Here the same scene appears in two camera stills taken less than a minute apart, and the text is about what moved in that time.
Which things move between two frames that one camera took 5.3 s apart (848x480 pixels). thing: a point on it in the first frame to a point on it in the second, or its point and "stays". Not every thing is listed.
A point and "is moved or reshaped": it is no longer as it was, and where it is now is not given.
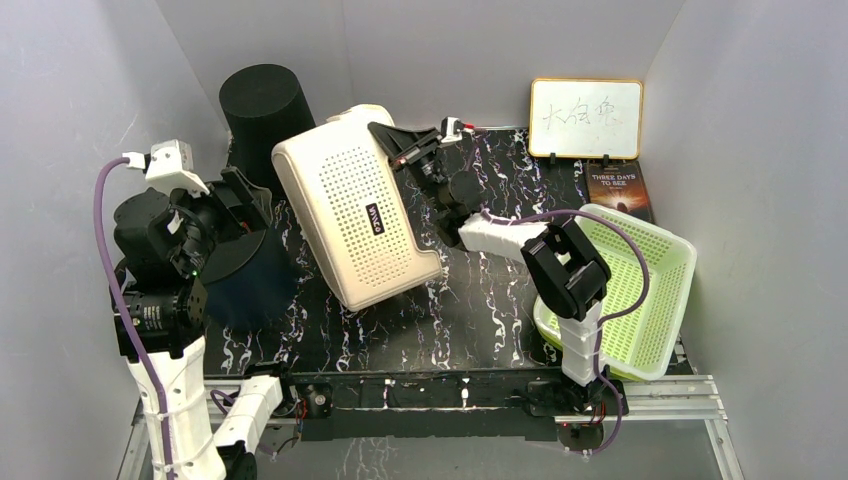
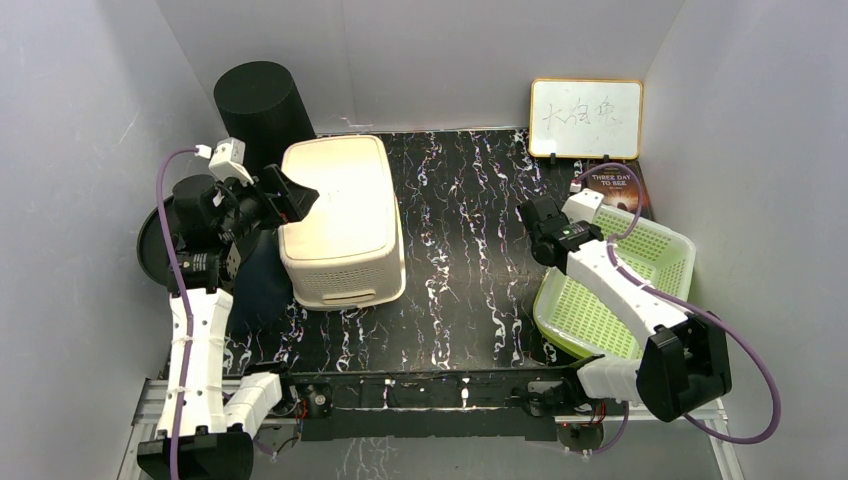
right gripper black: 400,146 to 560,213
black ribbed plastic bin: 263,109 stays
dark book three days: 620,185 stays
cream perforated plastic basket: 348,206 is moved or reshaped
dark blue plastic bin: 259,295 stays
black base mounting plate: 500,404 stays
